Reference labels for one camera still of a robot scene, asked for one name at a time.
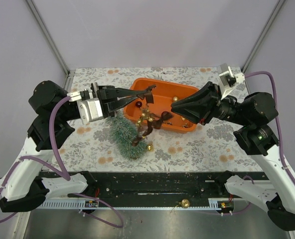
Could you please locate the small frosted christmas tree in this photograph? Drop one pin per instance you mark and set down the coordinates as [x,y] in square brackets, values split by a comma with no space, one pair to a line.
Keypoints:
[123,134]

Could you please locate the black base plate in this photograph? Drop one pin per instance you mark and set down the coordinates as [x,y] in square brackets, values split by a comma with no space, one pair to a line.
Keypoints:
[156,189]

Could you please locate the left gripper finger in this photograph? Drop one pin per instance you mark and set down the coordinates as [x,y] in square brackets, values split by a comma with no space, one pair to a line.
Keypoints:
[111,106]
[111,92]

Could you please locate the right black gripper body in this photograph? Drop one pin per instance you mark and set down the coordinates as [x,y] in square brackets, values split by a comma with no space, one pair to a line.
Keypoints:
[215,100]

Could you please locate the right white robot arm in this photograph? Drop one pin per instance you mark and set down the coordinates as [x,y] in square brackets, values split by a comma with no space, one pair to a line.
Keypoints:
[257,139]

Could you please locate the small gold bauble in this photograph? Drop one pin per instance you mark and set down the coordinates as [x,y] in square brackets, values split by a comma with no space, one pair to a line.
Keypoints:
[175,99]
[183,204]

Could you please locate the orange plastic tray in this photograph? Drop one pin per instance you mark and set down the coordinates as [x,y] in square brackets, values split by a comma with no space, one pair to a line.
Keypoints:
[163,95]

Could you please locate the brown ribbon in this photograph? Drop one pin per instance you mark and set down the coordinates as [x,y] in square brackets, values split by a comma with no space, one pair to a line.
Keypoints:
[149,121]

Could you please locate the aluminium frame rail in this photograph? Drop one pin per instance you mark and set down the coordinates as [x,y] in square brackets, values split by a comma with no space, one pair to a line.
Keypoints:
[46,33]

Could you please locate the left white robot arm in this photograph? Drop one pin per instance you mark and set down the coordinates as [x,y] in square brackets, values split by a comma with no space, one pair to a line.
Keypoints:
[38,173]

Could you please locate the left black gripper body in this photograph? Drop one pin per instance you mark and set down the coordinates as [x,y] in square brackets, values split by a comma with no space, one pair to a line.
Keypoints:
[102,101]

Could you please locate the dark glossy bauble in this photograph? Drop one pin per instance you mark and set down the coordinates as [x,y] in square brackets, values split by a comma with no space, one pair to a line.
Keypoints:
[139,104]

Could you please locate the gold flower ornament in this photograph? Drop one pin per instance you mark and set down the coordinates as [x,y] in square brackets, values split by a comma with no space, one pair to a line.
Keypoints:
[150,147]

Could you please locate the white slotted cable duct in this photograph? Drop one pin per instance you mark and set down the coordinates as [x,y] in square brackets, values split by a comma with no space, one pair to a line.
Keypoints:
[69,204]

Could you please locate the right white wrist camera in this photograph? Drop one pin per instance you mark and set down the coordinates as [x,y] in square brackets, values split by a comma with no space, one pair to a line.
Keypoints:
[228,80]

